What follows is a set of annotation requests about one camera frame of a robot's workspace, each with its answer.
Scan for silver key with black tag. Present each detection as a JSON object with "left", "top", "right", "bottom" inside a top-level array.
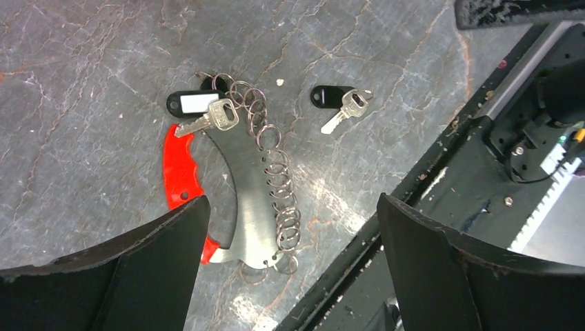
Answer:
[{"left": 310, "top": 85, "right": 374, "bottom": 134}]

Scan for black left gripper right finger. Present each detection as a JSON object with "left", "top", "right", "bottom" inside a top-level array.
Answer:
[{"left": 377, "top": 194, "right": 584, "bottom": 330}]

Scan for aluminium frame rail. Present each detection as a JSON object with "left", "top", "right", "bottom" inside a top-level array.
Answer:
[{"left": 473, "top": 21, "right": 584, "bottom": 119}]

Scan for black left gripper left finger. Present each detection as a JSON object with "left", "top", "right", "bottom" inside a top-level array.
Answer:
[{"left": 1, "top": 197, "right": 210, "bottom": 330}]

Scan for white toothed cable strip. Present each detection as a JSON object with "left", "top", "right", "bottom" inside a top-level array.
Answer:
[{"left": 507, "top": 158, "right": 582, "bottom": 253}]

